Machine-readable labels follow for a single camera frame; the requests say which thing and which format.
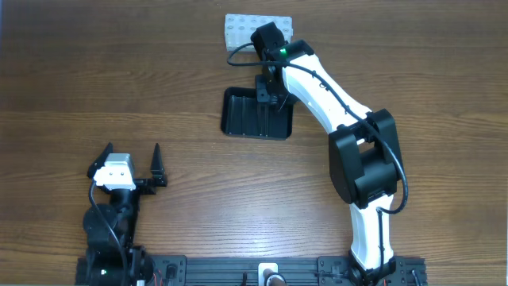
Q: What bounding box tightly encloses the mounting rail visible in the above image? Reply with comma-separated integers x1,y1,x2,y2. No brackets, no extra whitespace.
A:
75,255,429,286

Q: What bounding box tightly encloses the black tray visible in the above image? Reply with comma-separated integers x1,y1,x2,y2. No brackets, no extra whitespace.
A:
220,86,294,141

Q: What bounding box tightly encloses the clear test tube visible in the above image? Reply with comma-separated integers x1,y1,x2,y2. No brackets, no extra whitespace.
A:
234,95,244,135
256,103,266,136
225,95,235,135

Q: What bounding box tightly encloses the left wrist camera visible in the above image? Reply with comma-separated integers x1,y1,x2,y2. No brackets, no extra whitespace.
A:
93,153,137,191

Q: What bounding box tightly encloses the white test tube rack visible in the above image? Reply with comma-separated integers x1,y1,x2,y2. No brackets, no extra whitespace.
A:
224,14,294,52

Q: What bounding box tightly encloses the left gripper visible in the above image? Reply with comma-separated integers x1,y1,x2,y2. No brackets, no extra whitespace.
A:
86,141,168,195

